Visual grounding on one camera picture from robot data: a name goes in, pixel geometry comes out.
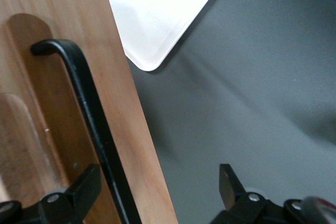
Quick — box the wooden drawer with black handle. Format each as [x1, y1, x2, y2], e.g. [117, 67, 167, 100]
[0, 0, 179, 224]

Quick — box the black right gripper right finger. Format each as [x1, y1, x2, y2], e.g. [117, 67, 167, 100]
[209, 163, 305, 224]

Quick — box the beige rectangular tray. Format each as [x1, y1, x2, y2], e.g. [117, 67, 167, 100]
[56, 0, 238, 72]

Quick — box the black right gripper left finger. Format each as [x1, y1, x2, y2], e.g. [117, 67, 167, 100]
[0, 163, 102, 224]

